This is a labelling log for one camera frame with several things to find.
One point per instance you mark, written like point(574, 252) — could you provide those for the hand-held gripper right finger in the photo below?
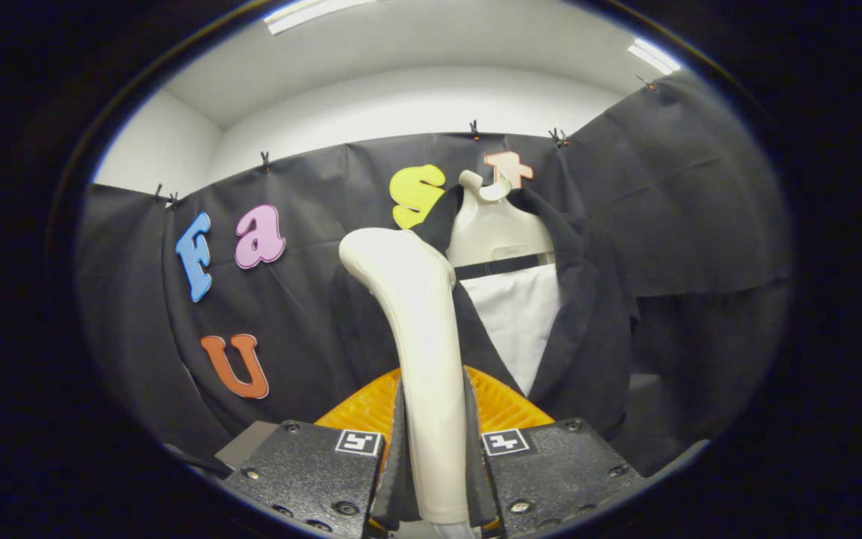
point(476, 486)

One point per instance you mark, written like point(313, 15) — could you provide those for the white garment steamer head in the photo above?
point(423, 337)

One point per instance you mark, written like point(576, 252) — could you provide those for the grey drawer cabinet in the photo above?
point(248, 445)

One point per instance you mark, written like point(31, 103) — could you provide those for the black jacket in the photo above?
point(581, 337)

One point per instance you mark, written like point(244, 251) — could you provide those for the white dress form mannequin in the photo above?
point(498, 224)

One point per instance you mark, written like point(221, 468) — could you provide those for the black backdrop cloth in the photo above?
point(700, 187)

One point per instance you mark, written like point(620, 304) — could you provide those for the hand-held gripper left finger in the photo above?
point(395, 479)

